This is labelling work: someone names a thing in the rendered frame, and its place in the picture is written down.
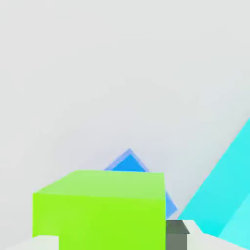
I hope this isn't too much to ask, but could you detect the small blue cube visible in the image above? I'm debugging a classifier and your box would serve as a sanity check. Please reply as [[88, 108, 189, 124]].
[[104, 148, 178, 220]]

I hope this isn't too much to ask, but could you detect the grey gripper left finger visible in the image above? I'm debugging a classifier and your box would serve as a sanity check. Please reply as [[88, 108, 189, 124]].
[[3, 235, 60, 250]]

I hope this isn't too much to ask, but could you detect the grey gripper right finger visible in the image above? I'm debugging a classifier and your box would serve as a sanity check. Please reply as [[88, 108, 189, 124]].
[[165, 219, 249, 250]]

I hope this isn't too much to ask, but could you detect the large cyan box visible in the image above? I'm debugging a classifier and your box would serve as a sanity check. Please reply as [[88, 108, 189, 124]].
[[176, 117, 250, 250]]

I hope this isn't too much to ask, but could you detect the small lime green cube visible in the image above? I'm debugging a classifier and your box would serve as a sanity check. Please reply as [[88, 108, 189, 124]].
[[32, 169, 167, 250]]

